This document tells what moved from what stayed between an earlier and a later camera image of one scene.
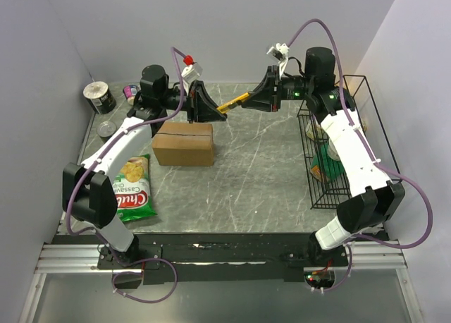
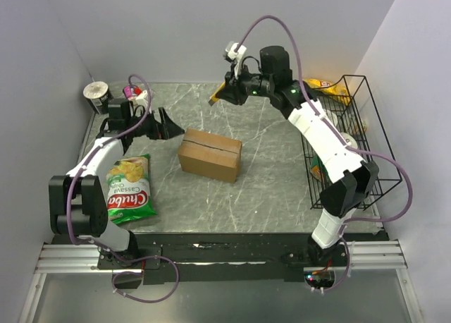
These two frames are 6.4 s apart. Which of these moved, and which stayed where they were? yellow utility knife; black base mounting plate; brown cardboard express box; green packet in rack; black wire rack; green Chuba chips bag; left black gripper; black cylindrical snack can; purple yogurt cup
Moved: brown cardboard express box; left black gripper; yellow utility knife
Stayed: black wire rack; green packet in rack; black cylindrical snack can; black base mounting plate; purple yogurt cup; green Chuba chips bag
